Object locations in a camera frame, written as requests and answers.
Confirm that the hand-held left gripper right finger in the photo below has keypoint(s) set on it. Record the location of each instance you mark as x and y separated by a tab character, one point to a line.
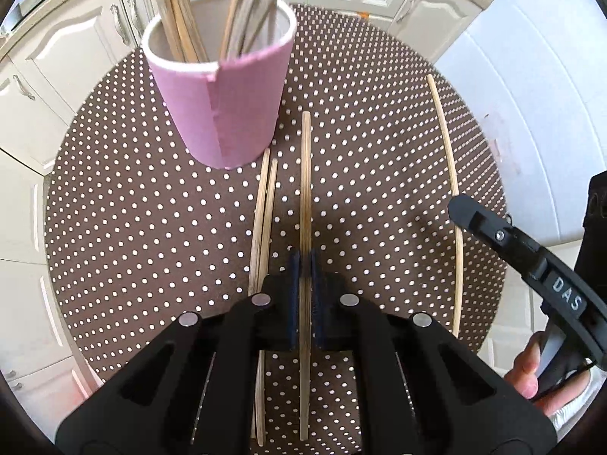
317	294

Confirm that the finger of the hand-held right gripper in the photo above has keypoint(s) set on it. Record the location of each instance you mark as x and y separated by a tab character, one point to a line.
498	234

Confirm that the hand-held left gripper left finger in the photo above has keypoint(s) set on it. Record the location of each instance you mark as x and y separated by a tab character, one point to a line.
295	294

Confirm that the thin bamboo chopstick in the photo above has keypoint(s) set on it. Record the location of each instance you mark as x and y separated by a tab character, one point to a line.
254	246
306	189
447	151
265	246

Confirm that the pink paper cup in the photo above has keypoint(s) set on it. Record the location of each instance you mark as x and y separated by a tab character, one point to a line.
237	113

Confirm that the bunch of bamboo chopsticks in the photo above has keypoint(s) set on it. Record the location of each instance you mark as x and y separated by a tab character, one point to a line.
176	9

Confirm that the person's right hand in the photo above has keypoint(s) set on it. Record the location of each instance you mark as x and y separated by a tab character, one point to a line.
524	372

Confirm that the brown polka dot tablecloth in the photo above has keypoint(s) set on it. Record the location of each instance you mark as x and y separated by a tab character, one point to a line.
142	208

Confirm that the orange tag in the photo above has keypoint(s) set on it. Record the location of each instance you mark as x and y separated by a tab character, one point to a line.
363	14

